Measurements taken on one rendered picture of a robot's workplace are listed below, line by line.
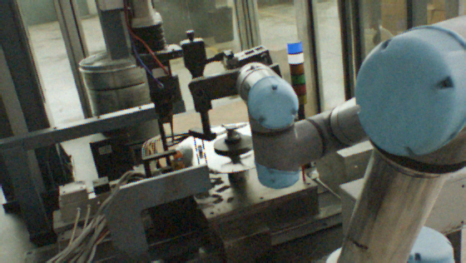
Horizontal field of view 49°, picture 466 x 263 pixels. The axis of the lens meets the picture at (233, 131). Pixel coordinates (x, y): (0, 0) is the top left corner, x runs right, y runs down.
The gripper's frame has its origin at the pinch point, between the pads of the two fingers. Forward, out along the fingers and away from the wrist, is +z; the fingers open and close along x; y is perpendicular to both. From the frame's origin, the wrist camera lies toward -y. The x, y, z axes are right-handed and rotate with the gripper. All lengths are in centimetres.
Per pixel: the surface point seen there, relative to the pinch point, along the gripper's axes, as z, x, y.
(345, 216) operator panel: -8.9, -41.9, 14.4
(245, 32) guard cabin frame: 126, -21, 24
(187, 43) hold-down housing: 11.5, 4.9, -6.3
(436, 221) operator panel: -14, -48, 33
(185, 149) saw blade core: 20.9, -24.0, -16.2
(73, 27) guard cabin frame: 116, 7, -46
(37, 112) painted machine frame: 58, -9, -59
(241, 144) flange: 14.0, -25.3, -1.8
